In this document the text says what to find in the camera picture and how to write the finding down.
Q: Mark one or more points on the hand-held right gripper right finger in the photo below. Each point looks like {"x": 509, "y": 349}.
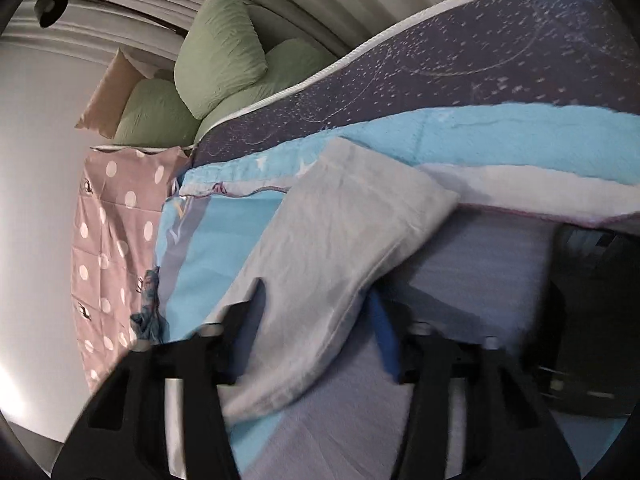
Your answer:
{"x": 383, "y": 332}

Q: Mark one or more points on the black object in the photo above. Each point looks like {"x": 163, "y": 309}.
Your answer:
{"x": 595, "y": 310}

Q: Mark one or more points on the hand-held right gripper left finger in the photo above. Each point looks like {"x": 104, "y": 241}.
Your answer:
{"x": 249, "y": 312}

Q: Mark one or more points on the pink polka dot quilt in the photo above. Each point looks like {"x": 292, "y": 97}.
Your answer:
{"x": 115, "y": 220}

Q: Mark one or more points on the dark blue patterned cloth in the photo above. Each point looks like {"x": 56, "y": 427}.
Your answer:
{"x": 147, "y": 310}

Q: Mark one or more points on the green pillow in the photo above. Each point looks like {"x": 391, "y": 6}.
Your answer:
{"x": 220, "y": 55}
{"x": 152, "y": 115}
{"x": 285, "y": 67}

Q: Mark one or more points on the dark speckled mattress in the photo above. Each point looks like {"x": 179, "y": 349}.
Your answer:
{"x": 450, "y": 60}

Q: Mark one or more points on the beige pillow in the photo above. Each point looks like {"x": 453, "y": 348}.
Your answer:
{"x": 112, "y": 92}

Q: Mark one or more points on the blue patterned blanket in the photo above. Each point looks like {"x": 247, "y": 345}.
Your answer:
{"x": 210, "y": 240}

